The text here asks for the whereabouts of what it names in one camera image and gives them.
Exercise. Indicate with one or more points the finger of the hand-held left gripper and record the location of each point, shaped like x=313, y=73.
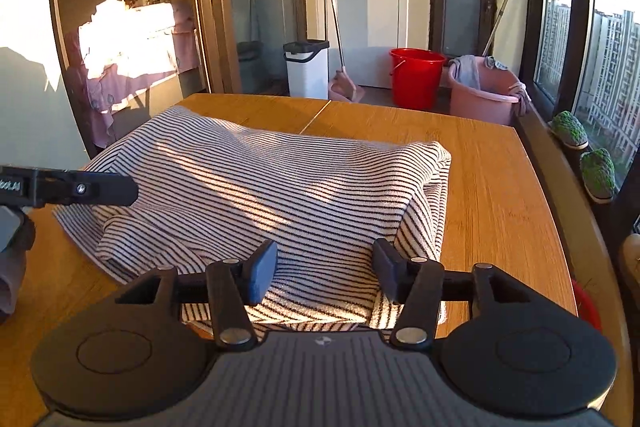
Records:
x=100, y=191

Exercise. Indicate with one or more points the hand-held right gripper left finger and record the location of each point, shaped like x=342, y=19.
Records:
x=262, y=274

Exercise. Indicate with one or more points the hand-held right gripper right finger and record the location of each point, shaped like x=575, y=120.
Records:
x=387, y=269

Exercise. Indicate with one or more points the black white striped shirt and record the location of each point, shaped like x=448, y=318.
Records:
x=250, y=187

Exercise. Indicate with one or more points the pink printed cloth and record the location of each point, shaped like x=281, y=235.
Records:
x=100, y=92

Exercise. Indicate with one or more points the pink broom with dustpan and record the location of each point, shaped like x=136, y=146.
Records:
x=345, y=89

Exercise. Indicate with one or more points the pink plastic tub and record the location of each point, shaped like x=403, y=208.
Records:
x=482, y=107

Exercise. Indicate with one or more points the red plastic bucket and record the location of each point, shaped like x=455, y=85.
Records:
x=416, y=82

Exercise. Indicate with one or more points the red plastic basin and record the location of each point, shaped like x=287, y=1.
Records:
x=587, y=307

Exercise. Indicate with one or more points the grey cloth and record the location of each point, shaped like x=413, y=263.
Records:
x=466, y=72

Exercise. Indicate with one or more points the pink rag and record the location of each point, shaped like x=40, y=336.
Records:
x=521, y=99

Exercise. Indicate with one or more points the green fuzzy slipper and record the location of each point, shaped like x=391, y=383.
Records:
x=597, y=177
x=569, y=131

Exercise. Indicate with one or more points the wooden sliding door frame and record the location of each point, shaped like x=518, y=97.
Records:
x=215, y=7

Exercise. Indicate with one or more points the dark window frame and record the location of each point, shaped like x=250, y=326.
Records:
x=580, y=7

